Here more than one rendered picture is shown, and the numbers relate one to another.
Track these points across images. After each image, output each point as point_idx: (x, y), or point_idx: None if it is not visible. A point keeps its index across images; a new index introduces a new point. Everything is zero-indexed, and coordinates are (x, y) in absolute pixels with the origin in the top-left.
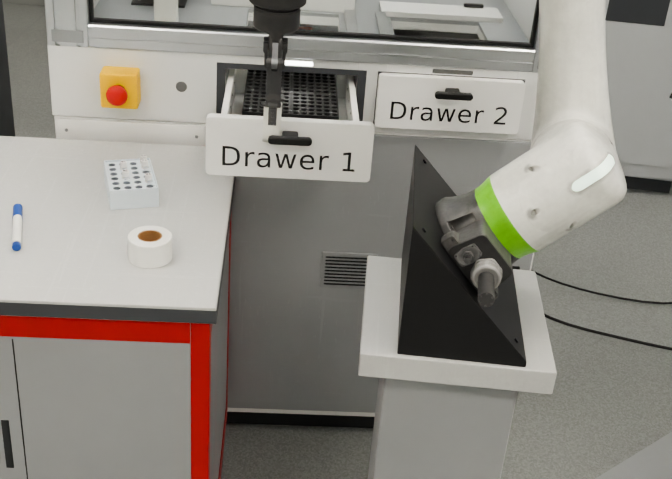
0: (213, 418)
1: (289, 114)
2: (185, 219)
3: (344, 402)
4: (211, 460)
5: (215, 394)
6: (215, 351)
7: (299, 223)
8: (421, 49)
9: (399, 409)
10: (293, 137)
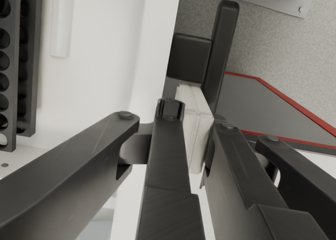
0: (246, 96)
1: (15, 28)
2: (193, 188)
3: None
4: (255, 92)
5: (229, 94)
6: (247, 109)
7: None
8: None
9: None
10: (222, 56)
